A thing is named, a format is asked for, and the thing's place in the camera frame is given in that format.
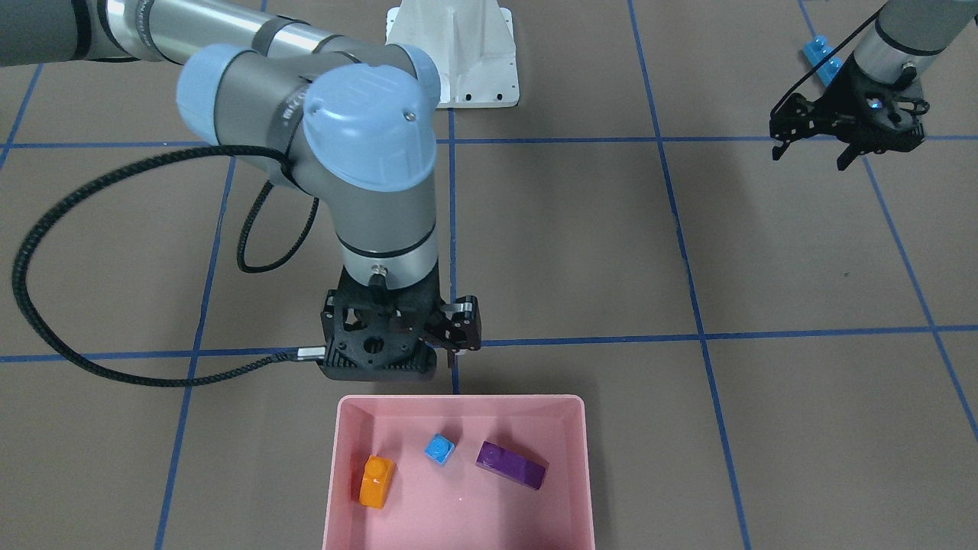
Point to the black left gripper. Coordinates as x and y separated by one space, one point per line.
839 99

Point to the orange toy block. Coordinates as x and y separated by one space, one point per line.
377 479

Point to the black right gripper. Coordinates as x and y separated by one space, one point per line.
459 324

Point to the white camera stand base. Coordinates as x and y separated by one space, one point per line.
472 44

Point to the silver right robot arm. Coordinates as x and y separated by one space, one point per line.
345 122

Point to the pink plastic box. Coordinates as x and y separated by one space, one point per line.
459 505

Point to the purple toy block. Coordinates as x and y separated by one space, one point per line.
511 465

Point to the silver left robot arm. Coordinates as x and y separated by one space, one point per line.
907 31

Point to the small blue toy block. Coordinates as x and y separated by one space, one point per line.
439 449

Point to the long blue four-stud block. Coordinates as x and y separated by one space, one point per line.
818 51

